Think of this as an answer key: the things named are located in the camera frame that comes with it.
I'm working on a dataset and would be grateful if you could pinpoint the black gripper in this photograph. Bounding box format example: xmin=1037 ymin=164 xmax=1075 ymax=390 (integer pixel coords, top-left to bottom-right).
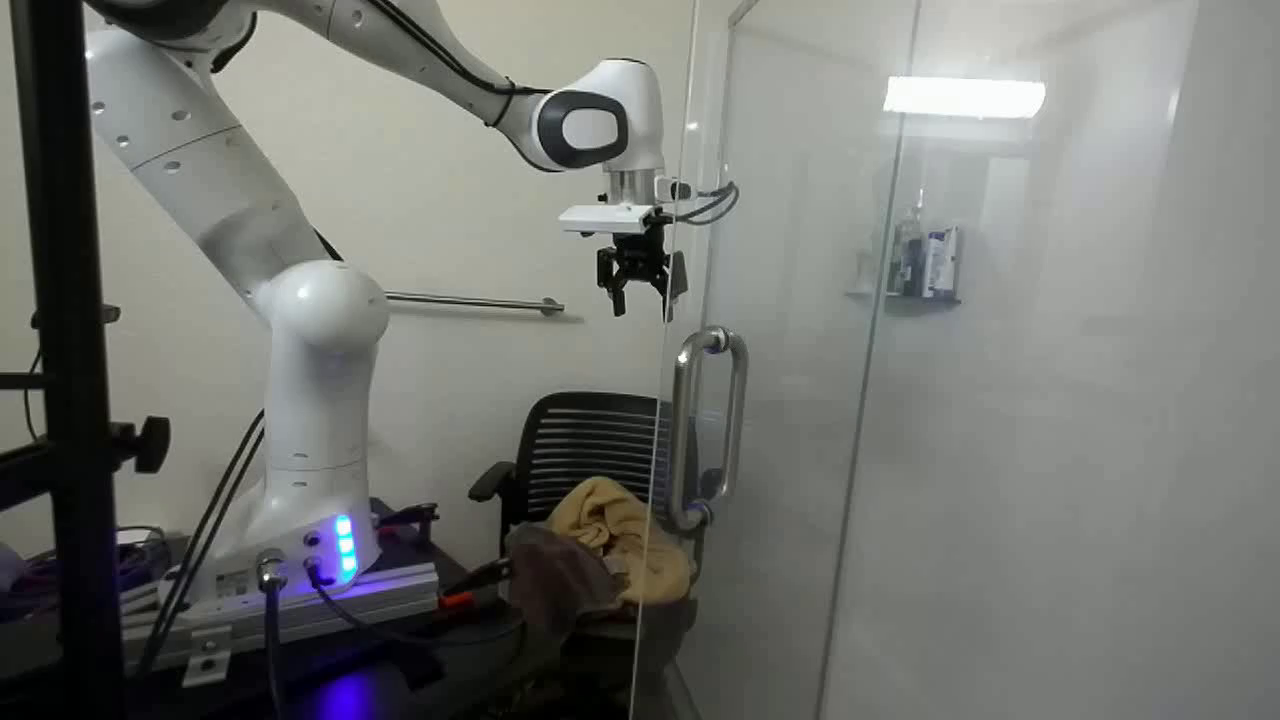
xmin=592 ymin=226 xmax=691 ymax=323

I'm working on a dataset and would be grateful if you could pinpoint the glass shower door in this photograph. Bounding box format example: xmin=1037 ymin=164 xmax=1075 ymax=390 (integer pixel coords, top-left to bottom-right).
xmin=624 ymin=0 xmax=927 ymax=720

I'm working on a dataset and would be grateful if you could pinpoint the black mesh office chair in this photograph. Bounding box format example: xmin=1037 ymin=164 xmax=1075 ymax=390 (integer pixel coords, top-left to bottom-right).
xmin=466 ymin=390 xmax=705 ymax=720

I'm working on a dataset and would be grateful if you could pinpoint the metal towel bar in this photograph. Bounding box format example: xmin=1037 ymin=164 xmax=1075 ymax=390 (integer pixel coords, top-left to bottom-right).
xmin=384 ymin=289 xmax=573 ymax=323

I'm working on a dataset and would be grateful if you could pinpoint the yellow towel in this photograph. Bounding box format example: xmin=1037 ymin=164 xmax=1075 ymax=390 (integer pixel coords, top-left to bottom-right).
xmin=539 ymin=474 xmax=698 ymax=622

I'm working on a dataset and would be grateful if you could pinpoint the pale pump bottle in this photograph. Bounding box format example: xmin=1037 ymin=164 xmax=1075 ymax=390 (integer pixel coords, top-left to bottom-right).
xmin=887 ymin=183 xmax=934 ymax=306

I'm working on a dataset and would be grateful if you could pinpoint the small shower shelf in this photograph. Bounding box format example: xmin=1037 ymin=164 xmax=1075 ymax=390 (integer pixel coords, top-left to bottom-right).
xmin=843 ymin=283 xmax=963 ymax=320

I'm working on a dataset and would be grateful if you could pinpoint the brown towel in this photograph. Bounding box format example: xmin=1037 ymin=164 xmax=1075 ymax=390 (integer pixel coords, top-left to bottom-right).
xmin=504 ymin=522 xmax=624 ymax=650

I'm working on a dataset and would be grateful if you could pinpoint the white tube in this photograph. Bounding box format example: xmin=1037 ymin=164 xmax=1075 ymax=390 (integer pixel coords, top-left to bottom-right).
xmin=940 ymin=226 xmax=967 ymax=300

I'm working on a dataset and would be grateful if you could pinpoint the dark purple clamp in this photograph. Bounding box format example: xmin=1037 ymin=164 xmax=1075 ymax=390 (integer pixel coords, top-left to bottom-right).
xmin=370 ymin=495 xmax=444 ymax=554

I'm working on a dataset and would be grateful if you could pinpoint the orange and black clamp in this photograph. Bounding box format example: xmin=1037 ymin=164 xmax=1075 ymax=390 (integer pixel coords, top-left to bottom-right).
xmin=437 ymin=581 xmax=517 ymax=626

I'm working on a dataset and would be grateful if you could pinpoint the fixed glass shower panel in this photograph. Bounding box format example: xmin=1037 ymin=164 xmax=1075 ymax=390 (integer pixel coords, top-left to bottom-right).
xmin=814 ymin=0 xmax=1280 ymax=720

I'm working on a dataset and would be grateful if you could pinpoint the black stand clamp knob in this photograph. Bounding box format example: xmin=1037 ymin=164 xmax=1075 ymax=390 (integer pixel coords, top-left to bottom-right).
xmin=0 ymin=411 xmax=175 ymax=514

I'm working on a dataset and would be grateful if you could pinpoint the black stand pole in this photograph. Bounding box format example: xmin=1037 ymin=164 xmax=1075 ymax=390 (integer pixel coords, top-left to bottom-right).
xmin=8 ymin=0 xmax=130 ymax=720

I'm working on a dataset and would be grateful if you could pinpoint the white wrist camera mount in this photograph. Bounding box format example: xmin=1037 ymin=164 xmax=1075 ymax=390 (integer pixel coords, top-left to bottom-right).
xmin=555 ymin=197 xmax=671 ymax=240

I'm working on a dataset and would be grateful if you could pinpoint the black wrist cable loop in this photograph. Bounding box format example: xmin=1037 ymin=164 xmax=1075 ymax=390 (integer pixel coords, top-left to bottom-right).
xmin=660 ymin=181 xmax=745 ymax=227

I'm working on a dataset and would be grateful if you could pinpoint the chrome door handle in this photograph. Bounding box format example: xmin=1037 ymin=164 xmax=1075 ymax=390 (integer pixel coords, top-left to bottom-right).
xmin=662 ymin=323 xmax=752 ymax=542

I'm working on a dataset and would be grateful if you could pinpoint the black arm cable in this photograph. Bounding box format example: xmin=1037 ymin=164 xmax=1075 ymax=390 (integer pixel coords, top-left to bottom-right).
xmin=355 ymin=0 xmax=559 ymax=133

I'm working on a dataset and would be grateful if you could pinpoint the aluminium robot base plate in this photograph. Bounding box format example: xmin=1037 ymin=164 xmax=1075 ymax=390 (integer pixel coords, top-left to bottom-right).
xmin=116 ymin=557 xmax=444 ymax=678

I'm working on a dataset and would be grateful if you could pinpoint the black base plug cable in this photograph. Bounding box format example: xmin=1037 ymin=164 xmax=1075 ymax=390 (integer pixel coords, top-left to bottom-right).
xmin=251 ymin=550 xmax=297 ymax=720

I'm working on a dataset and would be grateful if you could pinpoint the black base cable bundle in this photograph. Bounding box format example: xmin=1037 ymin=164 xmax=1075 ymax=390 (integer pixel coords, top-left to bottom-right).
xmin=126 ymin=410 xmax=270 ymax=678

